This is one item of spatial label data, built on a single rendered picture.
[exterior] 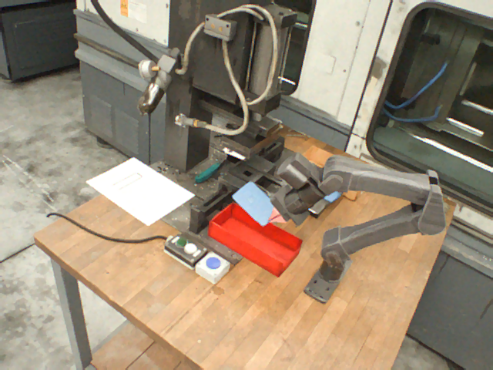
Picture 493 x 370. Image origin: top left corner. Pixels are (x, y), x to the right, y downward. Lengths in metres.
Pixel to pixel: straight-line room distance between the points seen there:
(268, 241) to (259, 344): 0.35
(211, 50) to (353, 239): 0.65
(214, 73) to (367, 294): 0.77
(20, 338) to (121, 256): 1.09
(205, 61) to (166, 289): 0.65
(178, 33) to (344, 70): 0.77
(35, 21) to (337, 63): 3.02
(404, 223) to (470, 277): 0.96
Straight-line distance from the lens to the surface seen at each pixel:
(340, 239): 1.11
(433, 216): 1.04
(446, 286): 2.05
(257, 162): 1.45
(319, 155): 1.65
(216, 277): 1.13
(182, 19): 1.30
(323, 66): 1.85
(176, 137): 1.46
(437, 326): 2.22
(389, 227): 1.08
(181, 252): 1.17
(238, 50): 1.19
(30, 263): 2.49
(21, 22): 4.19
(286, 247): 1.27
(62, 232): 1.30
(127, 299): 1.11
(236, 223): 1.31
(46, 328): 2.21
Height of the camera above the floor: 1.78
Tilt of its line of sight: 36 degrees down
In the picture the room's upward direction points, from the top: 10 degrees clockwise
